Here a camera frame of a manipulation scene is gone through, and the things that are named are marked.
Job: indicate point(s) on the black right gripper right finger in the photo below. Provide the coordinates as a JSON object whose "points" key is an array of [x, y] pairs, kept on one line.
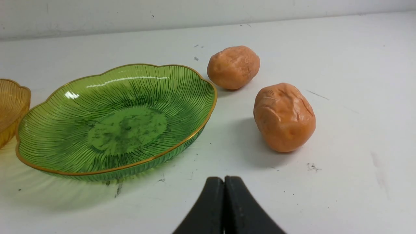
{"points": [[242, 213]]}

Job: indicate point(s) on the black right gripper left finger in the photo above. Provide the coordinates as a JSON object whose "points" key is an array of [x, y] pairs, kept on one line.
{"points": [[205, 216]]}

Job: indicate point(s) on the orange-brown toy potato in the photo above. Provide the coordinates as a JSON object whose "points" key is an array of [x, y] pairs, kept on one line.
{"points": [[233, 67], [284, 117]]}

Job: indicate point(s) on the green ribbed glass plate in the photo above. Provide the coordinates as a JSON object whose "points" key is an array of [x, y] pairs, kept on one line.
{"points": [[116, 124]]}

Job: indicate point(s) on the amber ribbed glass plate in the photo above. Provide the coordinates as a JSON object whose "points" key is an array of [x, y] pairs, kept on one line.
{"points": [[14, 104]]}

